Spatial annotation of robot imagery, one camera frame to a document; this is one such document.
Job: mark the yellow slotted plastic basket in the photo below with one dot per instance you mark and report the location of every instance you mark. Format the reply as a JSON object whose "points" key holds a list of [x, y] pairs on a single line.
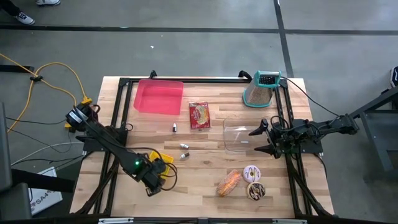
{"points": [[166, 160]]}

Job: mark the black aluminium table frame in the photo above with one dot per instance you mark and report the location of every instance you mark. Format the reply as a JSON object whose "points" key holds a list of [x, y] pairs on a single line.
{"points": [[217, 80]]}

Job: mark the chocolate iced doughnut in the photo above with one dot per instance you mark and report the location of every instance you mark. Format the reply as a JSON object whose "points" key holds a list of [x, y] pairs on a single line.
{"points": [[256, 191]]}

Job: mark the person's leg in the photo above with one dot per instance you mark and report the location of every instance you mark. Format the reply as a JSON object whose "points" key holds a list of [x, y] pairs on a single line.
{"points": [[9, 7]]}

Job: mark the clear plastic bin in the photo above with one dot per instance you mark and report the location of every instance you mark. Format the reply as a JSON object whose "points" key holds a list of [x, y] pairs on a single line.
{"points": [[236, 137]]}

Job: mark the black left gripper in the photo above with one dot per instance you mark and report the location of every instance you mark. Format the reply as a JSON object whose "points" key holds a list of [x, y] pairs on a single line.
{"points": [[155, 175]]}

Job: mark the person's shoe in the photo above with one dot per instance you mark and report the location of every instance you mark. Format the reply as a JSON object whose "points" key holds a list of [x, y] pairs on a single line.
{"points": [[25, 19], [48, 2]]}

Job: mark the dark grey panel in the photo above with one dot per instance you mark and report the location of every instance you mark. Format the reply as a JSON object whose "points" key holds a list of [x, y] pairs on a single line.
{"points": [[4, 149]]}

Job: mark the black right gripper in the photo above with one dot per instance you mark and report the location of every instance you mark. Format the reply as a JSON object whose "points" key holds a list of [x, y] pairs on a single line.
{"points": [[284, 140]]}

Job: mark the dark grey metal stand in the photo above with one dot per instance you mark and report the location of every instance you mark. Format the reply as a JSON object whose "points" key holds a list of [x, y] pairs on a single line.
{"points": [[382, 133]]}

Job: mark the black flat bar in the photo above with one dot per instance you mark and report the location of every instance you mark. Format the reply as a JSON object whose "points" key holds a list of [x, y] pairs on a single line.
{"points": [[43, 181]]}

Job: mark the black stand foot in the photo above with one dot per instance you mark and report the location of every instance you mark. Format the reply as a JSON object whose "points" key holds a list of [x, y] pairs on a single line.
{"points": [[15, 68]]}

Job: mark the white frosted donut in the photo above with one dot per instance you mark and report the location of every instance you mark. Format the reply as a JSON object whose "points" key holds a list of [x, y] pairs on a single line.
{"points": [[252, 173]]}

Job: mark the white labelled box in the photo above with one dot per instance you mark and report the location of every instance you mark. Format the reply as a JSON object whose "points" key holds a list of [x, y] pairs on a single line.
{"points": [[46, 199]]}

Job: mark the red snack packet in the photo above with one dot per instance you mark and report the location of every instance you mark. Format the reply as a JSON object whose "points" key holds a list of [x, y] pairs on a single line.
{"points": [[200, 115]]}

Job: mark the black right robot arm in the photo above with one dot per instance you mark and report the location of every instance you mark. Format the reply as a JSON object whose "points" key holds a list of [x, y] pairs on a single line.
{"points": [[335, 126]]}

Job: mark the silver metal bracket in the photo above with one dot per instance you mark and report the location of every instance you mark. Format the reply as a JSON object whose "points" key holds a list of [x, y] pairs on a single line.
{"points": [[115, 221], [289, 221]]}

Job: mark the pink plastic bin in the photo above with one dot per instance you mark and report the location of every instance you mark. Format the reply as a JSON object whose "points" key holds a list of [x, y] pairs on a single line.
{"points": [[158, 96]]}

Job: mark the dark striped shoe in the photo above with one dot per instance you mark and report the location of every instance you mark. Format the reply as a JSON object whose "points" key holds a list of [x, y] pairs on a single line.
{"points": [[395, 77]]}

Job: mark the sugar coated long bread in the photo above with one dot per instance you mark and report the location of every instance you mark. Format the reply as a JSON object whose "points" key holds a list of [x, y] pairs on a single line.
{"points": [[228, 183]]}

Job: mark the grey box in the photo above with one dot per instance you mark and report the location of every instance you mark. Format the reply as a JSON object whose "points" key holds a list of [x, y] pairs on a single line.
{"points": [[14, 203]]}

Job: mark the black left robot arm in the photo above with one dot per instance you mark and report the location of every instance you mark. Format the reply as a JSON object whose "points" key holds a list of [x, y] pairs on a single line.
{"points": [[115, 146]]}

